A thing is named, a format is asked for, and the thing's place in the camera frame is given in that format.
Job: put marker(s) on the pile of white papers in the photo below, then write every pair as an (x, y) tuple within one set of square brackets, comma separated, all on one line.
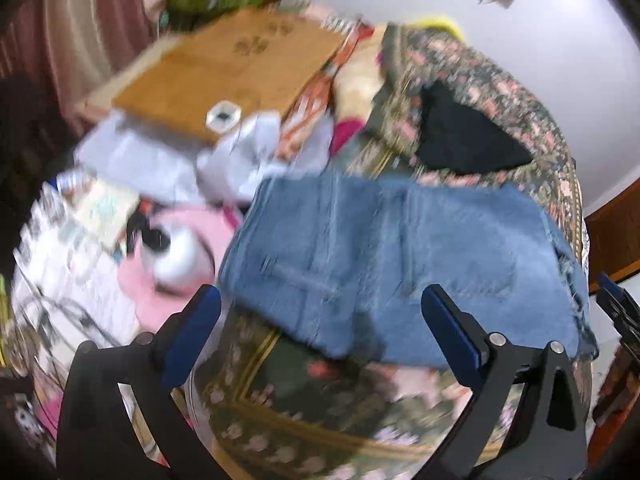
[(65, 240)]

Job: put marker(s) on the striped pink curtain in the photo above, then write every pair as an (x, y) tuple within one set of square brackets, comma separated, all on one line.
[(75, 25)]

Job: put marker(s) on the orange striped blanket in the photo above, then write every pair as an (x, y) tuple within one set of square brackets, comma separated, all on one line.
[(320, 95)]

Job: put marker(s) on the black cloth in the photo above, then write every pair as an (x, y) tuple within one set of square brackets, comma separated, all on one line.
[(465, 135)]

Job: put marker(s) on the dark cloth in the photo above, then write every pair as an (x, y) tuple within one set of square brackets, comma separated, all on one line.
[(30, 130)]

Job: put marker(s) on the white plastic bag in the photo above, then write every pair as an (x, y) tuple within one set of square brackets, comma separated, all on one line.
[(260, 160)]

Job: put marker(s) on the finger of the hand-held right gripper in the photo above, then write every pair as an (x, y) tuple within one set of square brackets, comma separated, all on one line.
[(617, 300)]

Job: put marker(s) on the small square glass dish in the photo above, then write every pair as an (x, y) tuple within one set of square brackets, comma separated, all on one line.
[(223, 116)]

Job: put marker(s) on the floral patterned blanket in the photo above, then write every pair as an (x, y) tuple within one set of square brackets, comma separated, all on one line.
[(480, 90)]

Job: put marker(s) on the pink cloth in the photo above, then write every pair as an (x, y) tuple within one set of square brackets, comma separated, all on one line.
[(200, 230)]

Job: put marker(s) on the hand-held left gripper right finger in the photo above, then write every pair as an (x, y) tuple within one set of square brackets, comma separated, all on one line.
[(450, 330)]

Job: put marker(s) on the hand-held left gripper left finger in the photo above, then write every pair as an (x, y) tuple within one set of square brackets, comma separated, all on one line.
[(192, 340)]

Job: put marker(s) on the wooden wardrobe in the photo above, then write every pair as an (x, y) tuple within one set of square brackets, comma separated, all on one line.
[(617, 230)]

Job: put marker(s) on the wooden lap desk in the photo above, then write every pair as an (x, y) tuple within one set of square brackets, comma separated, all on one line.
[(235, 60)]

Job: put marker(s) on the blue denim pants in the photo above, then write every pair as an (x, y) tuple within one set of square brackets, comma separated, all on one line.
[(400, 265)]

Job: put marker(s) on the beige board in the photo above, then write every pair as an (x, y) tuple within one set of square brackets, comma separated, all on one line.
[(125, 80)]

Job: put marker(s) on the yellow curved bed rail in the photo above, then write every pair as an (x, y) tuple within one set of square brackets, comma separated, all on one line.
[(440, 24)]

